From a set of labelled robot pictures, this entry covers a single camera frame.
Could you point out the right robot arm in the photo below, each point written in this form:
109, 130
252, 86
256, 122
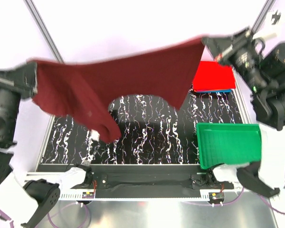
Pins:
265, 77

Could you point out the folded blue t-shirt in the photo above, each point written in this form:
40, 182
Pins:
214, 91

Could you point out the aluminium front rail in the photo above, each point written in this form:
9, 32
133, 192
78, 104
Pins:
239, 211

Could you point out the left connector box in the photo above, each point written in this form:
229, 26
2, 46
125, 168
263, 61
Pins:
88, 195

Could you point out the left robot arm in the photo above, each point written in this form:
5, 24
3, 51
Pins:
25, 205

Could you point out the right connector box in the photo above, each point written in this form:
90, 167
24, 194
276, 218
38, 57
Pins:
217, 196

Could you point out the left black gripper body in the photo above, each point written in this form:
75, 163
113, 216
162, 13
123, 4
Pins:
2, 80

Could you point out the aluminium frame post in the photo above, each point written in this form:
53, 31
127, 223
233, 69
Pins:
262, 15
43, 29

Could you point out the connector box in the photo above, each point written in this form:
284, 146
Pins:
217, 196
88, 195

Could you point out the dark red t-shirt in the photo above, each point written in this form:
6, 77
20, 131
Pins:
85, 91

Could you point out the folded bright red t-shirt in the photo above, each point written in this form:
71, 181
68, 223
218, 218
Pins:
213, 76

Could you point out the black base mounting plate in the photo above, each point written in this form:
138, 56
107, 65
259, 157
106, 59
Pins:
143, 182

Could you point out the left aluminium frame post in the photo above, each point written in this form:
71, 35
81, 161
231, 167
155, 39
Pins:
43, 29

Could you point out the green plastic tray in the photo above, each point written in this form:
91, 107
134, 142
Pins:
228, 143

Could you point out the right aluminium frame post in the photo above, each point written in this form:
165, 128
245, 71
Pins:
262, 15

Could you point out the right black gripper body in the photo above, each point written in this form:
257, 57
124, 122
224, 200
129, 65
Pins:
237, 51

